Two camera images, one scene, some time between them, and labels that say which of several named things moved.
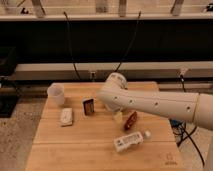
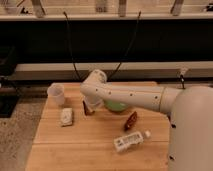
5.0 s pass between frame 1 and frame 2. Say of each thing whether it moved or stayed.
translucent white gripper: moved
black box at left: stayed
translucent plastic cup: stayed
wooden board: stayed
